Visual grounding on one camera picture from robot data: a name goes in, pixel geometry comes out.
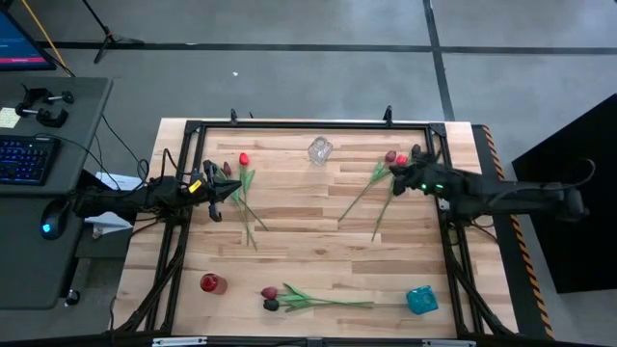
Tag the clear cut glass vase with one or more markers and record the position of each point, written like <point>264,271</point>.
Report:
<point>320,150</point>

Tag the black C-clamp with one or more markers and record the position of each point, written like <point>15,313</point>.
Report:
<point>36,94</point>
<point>50,118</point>

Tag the backlit black keyboard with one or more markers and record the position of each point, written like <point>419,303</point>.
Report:
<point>24,159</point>

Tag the yellow tag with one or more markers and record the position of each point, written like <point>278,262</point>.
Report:
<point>195,186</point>

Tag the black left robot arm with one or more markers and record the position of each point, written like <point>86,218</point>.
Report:
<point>144,195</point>

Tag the black aluminium table frame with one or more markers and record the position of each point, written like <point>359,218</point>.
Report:
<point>313,126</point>

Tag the blue glass vase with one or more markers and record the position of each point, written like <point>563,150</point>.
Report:
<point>421,300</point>

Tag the grey side desk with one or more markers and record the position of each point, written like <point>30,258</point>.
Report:
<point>43,270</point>

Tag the white paper sheet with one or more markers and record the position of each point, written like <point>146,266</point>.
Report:
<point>120,180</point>

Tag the black tripod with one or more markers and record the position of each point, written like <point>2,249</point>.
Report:
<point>110,39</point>

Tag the yellow sticky note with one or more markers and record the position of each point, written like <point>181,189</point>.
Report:
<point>8,117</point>

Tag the red glass vase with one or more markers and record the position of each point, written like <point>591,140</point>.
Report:
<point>213,283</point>

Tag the black frame clamp post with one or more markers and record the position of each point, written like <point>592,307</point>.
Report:
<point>233,115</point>
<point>388,114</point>

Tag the large black cabinet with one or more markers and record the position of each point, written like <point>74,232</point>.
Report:
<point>573,202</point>

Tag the folded white paper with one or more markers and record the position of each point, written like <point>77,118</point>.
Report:
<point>106,224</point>

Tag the black round knob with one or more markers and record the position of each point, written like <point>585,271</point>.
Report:
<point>72,298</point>

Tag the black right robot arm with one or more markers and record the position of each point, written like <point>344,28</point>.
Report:
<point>520,197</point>

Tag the silver metal bracket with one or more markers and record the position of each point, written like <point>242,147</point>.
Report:
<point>179,341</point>
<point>448,343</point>

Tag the bright red artificial tulip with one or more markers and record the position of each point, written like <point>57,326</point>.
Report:
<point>244,159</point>
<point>401,160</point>

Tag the dark purple artificial tulip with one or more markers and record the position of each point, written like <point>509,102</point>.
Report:
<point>271,304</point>
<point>226,168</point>

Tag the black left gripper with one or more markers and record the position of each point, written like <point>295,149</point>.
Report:
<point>205,190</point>

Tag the black computer mouse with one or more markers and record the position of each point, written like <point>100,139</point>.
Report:
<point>54,219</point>

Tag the computer monitor with blue screen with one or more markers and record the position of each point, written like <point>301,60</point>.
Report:
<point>19,45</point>

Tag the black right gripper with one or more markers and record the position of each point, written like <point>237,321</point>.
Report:
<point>434,180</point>

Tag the maroon artificial tulip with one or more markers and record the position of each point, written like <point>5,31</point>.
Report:
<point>269,292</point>
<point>390,156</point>

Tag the hazard striped black strip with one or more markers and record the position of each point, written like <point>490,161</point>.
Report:
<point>530,270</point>

